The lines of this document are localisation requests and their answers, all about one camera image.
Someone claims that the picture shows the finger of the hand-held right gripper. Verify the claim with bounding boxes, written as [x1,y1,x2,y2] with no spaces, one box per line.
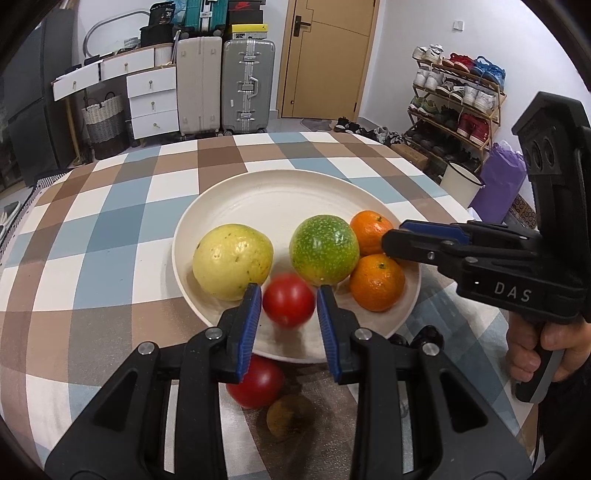
[381,227,468,285]
[399,220,541,246]

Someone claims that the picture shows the rows of assorted shoes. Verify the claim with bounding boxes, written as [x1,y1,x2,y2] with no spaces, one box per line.
[409,45,506,169]

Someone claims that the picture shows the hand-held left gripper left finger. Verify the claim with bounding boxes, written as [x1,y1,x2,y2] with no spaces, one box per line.
[44,283,263,480]

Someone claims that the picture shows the brown kiwi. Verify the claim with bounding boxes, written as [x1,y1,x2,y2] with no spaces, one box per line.
[266,394,317,437]

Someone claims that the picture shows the yellow and black box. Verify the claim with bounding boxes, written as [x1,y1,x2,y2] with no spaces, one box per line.
[226,24,266,40]

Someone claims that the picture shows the black tub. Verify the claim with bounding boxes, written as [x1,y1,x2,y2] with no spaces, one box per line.
[148,1,178,27]

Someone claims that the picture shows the dark grey fridge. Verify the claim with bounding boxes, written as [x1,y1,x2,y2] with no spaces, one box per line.
[0,9,77,185]

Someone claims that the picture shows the person's right hand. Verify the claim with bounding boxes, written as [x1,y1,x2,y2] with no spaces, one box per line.
[505,311,591,384]

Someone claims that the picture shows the wooden shoe rack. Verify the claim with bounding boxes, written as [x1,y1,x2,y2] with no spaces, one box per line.
[406,46,508,172]

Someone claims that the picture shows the brown cardboard box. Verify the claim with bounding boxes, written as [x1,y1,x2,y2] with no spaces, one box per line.
[403,143,430,168]

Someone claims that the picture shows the yellow round fruit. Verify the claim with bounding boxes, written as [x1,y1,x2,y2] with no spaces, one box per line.
[192,224,274,302]

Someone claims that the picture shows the wooden door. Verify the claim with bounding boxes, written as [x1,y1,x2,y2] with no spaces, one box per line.
[276,0,380,121]

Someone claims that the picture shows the checked tablecloth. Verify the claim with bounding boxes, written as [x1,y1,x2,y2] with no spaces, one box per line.
[0,131,546,480]

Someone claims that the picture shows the black shoe box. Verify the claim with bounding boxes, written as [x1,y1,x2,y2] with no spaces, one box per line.
[229,10,266,26]

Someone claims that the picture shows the bent chrome tube frame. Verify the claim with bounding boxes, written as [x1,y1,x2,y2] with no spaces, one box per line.
[83,11,151,58]

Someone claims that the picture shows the purple bag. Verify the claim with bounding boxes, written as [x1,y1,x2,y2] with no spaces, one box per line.
[471,141,528,225]

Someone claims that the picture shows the teal suitcase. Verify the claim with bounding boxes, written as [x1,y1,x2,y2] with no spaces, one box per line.
[185,0,229,33]

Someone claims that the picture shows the silver suitcase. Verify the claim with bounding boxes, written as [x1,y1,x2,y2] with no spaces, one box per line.
[222,38,276,134]

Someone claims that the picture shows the scattered sneakers group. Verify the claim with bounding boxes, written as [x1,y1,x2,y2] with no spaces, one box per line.
[333,116,407,147]

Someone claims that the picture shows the woven laundry basket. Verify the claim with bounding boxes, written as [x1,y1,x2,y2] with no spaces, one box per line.
[82,92,129,160]

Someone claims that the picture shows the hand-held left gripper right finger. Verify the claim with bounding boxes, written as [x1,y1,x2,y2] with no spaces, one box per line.
[316,284,534,480]

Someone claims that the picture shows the beige suitcase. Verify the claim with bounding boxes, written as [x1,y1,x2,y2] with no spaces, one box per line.
[177,36,223,137]

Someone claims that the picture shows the brown patterned mat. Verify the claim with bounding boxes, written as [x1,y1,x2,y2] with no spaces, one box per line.
[508,194,539,229]

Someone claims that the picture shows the cream round plate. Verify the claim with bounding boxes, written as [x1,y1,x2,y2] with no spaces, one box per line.
[172,171,422,365]

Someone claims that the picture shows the white drawer desk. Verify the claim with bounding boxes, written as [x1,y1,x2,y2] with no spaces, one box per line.
[52,44,180,143]

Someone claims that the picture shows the orange mandarin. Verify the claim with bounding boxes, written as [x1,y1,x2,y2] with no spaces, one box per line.
[349,210,395,256]
[349,254,406,312]

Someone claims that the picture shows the green speckled round fruit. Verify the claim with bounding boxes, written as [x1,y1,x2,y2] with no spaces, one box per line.
[289,215,360,285]

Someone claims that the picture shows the red tomato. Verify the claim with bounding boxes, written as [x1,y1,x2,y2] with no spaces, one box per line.
[262,273,317,328]
[226,355,286,410]

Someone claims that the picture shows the white enamel bucket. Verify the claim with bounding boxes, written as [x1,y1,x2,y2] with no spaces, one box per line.
[441,161,486,208]

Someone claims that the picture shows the black storage box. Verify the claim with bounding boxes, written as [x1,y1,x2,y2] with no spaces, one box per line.
[140,25,175,47]

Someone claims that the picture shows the person's right forearm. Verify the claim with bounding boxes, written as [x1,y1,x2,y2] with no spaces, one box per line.
[538,376,591,480]

